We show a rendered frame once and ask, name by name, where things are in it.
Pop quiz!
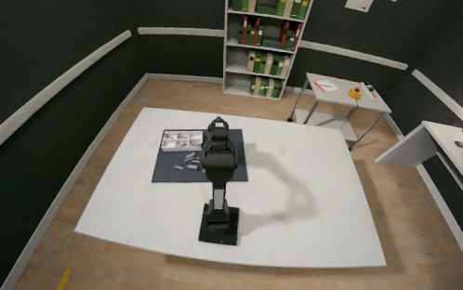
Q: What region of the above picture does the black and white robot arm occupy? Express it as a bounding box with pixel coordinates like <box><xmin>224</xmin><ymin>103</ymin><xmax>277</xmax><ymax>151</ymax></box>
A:
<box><xmin>201</xmin><ymin>116</ymin><xmax>238</xmax><ymax>233</ymax></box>

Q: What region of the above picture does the white divided parts tray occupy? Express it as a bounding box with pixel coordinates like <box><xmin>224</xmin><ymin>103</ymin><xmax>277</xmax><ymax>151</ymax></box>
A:
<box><xmin>162</xmin><ymin>131</ymin><xmax>203</xmax><ymax>152</ymax></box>

